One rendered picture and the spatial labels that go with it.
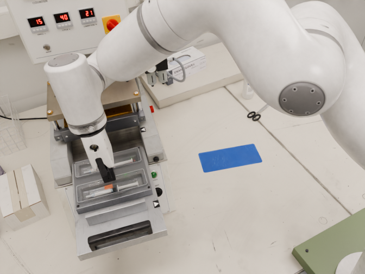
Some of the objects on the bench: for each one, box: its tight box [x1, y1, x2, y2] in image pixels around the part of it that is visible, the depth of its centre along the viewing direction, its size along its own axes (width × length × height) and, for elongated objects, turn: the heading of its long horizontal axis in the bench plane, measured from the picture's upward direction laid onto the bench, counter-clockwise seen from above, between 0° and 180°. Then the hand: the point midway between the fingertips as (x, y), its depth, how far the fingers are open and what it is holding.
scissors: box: [247, 104, 269, 121], centre depth 139 cm, size 14×6×1 cm, turn 137°
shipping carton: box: [0, 164, 51, 232], centre depth 109 cm, size 19×13×9 cm
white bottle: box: [242, 78, 254, 99], centre depth 143 cm, size 5×5×14 cm
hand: (107, 174), depth 82 cm, fingers closed
